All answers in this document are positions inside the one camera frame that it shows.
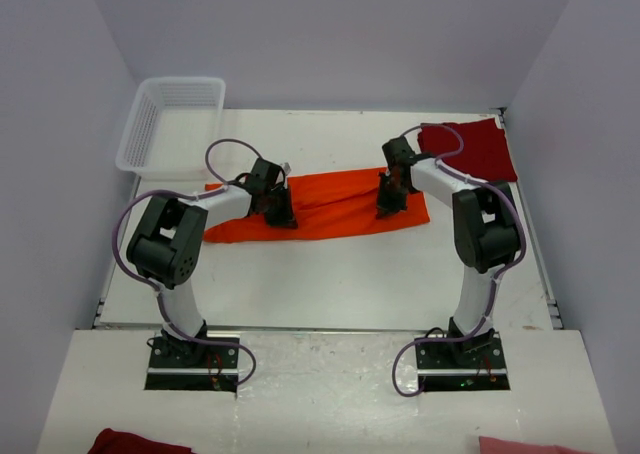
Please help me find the folded dark red t-shirt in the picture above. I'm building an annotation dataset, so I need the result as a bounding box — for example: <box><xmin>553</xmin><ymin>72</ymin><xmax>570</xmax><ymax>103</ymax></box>
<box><xmin>417</xmin><ymin>119</ymin><xmax>518</xmax><ymax>182</ymax></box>

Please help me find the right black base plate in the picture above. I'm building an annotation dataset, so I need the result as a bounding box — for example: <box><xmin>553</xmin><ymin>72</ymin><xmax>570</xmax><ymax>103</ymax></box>
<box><xmin>415</xmin><ymin>332</ymin><xmax>511</xmax><ymax>393</ymax></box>

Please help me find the white plastic basket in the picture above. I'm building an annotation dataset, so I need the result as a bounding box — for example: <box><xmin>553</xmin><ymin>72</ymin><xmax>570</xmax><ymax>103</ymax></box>
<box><xmin>115</xmin><ymin>76</ymin><xmax>226</xmax><ymax>181</ymax></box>

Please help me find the orange t-shirt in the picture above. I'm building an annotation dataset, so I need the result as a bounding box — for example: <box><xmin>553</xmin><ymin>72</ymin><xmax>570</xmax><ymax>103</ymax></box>
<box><xmin>203</xmin><ymin>167</ymin><xmax>430</xmax><ymax>244</ymax></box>

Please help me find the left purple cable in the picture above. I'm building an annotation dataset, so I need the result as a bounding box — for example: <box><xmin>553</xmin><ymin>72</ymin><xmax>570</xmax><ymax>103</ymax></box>
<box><xmin>110</xmin><ymin>138</ymin><xmax>257</xmax><ymax>388</ymax></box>

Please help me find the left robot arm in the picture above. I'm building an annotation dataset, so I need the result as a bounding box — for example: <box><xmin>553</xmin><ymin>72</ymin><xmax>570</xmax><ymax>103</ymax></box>
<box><xmin>122</xmin><ymin>158</ymin><xmax>298</xmax><ymax>367</ymax></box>

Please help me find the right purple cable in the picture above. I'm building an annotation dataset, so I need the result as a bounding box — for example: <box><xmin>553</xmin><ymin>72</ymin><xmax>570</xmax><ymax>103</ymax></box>
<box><xmin>392</xmin><ymin>122</ymin><xmax>527</xmax><ymax>399</ymax></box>

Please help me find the pink cloth bottom right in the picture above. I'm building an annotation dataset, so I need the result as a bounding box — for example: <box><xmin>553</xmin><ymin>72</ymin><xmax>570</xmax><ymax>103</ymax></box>
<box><xmin>479</xmin><ymin>436</ymin><xmax>582</xmax><ymax>454</ymax></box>

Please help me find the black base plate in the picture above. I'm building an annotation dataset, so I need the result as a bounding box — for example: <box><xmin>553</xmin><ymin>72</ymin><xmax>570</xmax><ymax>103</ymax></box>
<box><xmin>415</xmin><ymin>332</ymin><xmax>511</xmax><ymax>393</ymax></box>
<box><xmin>144</xmin><ymin>331</ymin><xmax>239</xmax><ymax>393</ymax></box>

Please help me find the purple cable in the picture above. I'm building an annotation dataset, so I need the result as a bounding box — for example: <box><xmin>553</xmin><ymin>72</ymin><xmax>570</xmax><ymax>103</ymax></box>
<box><xmin>110</xmin><ymin>138</ymin><xmax>257</xmax><ymax>388</ymax></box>
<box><xmin>392</xmin><ymin>122</ymin><xmax>527</xmax><ymax>399</ymax></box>

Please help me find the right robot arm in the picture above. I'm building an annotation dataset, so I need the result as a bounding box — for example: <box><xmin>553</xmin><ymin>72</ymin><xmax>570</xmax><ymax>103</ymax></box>
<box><xmin>376</xmin><ymin>136</ymin><xmax>526</xmax><ymax>367</ymax></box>

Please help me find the dark red cloth bottom left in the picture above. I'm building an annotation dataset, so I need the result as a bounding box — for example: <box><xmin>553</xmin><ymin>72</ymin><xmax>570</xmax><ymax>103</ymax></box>
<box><xmin>88</xmin><ymin>428</ymin><xmax>193</xmax><ymax>454</ymax></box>

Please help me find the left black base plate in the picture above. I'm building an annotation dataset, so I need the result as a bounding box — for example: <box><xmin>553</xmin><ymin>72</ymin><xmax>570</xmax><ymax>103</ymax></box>
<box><xmin>144</xmin><ymin>331</ymin><xmax>239</xmax><ymax>393</ymax></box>

